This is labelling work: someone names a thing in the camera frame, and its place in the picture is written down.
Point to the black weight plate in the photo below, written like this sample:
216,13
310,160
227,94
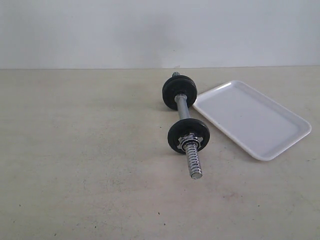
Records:
188,130
179,78

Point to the black weight plate end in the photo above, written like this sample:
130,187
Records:
172,91

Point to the chrome dumbbell bar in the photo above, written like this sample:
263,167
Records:
194,166

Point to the chrome star collar nut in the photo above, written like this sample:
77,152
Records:
190,143

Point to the white rectangular plastic tray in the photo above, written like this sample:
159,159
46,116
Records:
259,125

